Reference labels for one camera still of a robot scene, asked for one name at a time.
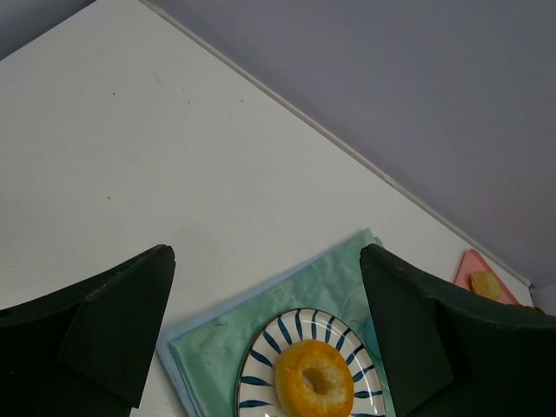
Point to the pink tray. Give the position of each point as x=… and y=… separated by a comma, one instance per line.
x=472, y=261

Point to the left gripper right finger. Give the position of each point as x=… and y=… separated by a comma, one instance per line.
x=449, y=352

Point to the round bun back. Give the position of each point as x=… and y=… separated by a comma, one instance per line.
x=486, y=284

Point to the orange ring bread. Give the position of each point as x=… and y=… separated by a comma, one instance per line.
x=313, y=379

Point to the green cloth mat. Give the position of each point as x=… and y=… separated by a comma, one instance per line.
x=203, y=355

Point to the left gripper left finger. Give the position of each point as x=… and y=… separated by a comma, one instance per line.
x=86, y=350

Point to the white blue striped plate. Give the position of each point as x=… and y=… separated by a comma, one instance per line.
x=256, y=394

